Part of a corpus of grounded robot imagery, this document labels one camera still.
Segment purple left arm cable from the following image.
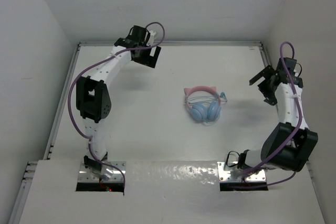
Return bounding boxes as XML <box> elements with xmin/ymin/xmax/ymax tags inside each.
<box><xmin>67</xmin><ymin>21</ymin><xmax>166</xmax><ymax>183</ymax></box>

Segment pink blue cat-ear headphones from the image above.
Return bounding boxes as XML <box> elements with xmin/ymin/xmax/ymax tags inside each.
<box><xmin>184</xmin><ymin>86</ymin><xmax>222</xmax><ymax>123</ymax></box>

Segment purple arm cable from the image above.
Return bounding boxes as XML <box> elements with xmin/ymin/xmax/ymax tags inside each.
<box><xmin>67</xmin><ymin>21</ymin><xmax>166</xmax><ymax>183</ymax></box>
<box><xmin>230</xmin><ymin>41</ymin><xmax>302</xmax><ymax>189</ymax></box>

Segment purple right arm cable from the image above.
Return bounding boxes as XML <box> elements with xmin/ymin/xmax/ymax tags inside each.
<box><xmin>230</xmin><ymin>41</ymin><xmax>302</xmax><ymax>189</ymax></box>

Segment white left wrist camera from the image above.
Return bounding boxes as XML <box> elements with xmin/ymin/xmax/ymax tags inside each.
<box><xmin>145</xmin><ymin>30</ymin><xmax>157</xmax><ymax>46</ymax></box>

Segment thin blue headphone cable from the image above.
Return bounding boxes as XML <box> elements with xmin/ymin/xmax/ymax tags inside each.
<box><xmin>184</xmin><ymin>91</ymin><xmax>228</xmax><ymax>126</ymax></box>

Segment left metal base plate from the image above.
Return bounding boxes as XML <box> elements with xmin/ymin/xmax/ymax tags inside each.
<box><xmin>77</xmin><ymin>162</ymin><xmax>126</xmax><ymax>183</ymax></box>

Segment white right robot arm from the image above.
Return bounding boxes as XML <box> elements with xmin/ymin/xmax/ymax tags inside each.
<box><xmin>232</xmin><ymin>57</ymin><xmax>318</xmax><ymax>177</ymax></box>

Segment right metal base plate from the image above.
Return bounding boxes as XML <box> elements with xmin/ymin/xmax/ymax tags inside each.
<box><xmin>217</xmin><ymin>161</ymin><xmax>267</xmax><ymax>184</ymax></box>

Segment metal base plate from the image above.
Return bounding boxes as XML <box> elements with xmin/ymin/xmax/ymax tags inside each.
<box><xmin>217</xmin><ymin>161</ymin><xmax>267</xmax><ymax>184</ymax></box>
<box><xmin>77</xmin><ymin>162</ymin><xmax>126</xmax><ymax>183</ymax></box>

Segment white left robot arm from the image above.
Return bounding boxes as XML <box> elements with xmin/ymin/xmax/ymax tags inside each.
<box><xmin>76</xmin><ymin>26</ymin><xmax>161</xmax><ymax>173</ymax></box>

